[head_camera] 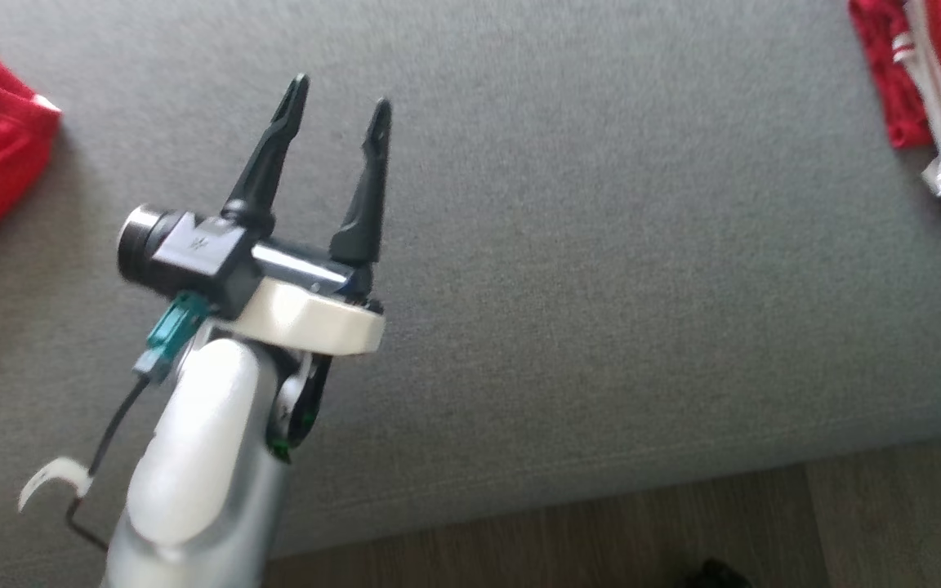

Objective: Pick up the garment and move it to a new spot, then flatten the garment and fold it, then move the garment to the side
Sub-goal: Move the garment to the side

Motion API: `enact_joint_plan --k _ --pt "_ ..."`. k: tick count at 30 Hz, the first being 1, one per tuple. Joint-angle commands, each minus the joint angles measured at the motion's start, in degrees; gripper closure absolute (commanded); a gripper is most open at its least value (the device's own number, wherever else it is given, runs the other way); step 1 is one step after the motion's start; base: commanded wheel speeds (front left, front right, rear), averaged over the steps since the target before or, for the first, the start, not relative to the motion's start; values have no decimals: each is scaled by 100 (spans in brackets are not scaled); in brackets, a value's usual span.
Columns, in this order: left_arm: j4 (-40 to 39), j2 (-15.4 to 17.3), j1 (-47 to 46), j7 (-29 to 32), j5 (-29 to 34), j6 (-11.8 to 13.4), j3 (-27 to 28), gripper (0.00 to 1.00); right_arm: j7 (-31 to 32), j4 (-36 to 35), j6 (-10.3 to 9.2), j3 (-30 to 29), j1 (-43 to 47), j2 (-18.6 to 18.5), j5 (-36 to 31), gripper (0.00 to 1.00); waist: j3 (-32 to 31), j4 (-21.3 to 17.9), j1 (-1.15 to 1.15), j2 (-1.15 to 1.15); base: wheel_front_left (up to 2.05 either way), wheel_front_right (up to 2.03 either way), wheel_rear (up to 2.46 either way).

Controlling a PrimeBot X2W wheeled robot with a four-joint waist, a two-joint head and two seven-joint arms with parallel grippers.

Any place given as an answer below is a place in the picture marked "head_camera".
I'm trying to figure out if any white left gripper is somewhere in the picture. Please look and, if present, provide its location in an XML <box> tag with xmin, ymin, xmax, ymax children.
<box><xmin>207</xmin><ymin>73</ymin><xmax>395</xmax><ymax>462</ymax></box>

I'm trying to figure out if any grey and yellow sofa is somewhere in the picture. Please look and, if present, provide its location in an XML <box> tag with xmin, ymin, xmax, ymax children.
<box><xmin>0</xmin><ymin>0</ymin><xmax>941</xmax><ymax>588</ymax></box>

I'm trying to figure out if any left camera cable teal plug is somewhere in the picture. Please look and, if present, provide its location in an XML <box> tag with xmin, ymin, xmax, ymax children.
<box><xmin>66</xmin><ymin>292</ymin><xmax>212</xmax><ymax>553</ymax></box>

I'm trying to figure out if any white cable clip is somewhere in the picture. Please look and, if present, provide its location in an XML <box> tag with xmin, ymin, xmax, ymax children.
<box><xmin>17</xmin><ymin>456</ymin><xmax>95</xmax><ymax>515</ymax></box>

